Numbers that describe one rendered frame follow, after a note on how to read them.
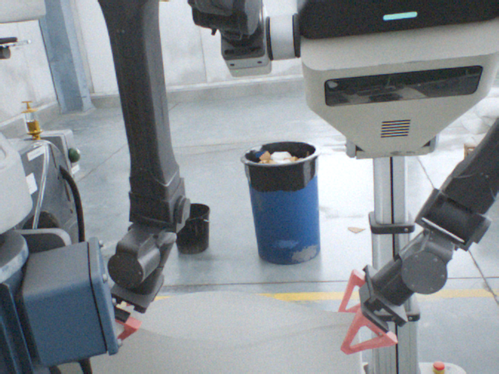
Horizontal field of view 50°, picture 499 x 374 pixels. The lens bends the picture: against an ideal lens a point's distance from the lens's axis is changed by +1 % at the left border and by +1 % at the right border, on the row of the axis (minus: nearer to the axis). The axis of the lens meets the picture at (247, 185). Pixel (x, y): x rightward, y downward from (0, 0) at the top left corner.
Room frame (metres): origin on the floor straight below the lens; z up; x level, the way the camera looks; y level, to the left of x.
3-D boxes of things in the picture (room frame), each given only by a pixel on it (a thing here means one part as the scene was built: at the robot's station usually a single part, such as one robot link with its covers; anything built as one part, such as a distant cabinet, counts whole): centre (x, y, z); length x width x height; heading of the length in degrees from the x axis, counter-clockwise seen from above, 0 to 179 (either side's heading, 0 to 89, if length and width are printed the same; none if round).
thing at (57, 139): (0.99, 0.36, 1.29); 0.08 x 0.05 x 0.09; 80
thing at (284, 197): (3.03, -0.22, 0.32); 0.51 x 0.48 x 0.65; 170
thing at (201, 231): (3.23, 0.41, 0.13); 0.30 x 0.30 x 0.26
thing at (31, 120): (0.93, 0.36, 1.37); 0.03 x 0.02 x 0.03; 80
